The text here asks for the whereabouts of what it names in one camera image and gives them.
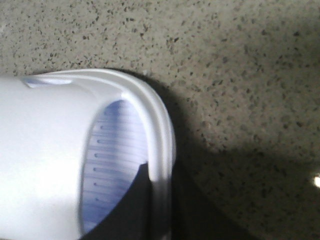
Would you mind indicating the light blue slipper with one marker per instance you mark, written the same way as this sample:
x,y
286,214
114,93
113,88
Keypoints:
x,y
71,144

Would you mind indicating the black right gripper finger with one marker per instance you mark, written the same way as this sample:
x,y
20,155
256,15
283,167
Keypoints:
x,y
144,213

